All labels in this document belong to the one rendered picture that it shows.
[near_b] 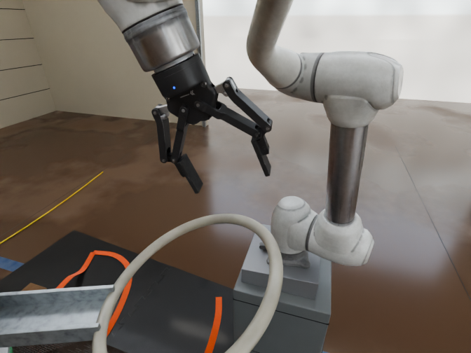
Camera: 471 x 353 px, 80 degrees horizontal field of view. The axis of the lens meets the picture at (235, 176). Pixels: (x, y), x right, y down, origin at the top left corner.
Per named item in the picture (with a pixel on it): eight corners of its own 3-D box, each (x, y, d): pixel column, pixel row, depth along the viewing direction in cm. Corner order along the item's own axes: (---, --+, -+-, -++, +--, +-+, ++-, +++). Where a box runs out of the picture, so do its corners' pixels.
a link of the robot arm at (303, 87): (269, 43, 76) (318, 43, 69) (294, 62, 91) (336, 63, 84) (261, 92, 78) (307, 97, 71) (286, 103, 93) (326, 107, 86)
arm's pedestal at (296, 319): (245, 314, 196) (248, 223, 158) (319, 334, 183) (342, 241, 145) (221, 393, 155) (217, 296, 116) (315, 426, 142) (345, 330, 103)
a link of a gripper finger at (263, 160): (253, 132, 46) (257, 131, 45) (267, 167, 49) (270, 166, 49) (250, 141, 43) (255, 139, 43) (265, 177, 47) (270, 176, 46)
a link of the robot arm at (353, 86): (319, 232, 123) (373, 251, 111) (305, 260, 113) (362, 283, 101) (329, 43, 79) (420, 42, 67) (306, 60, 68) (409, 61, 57)
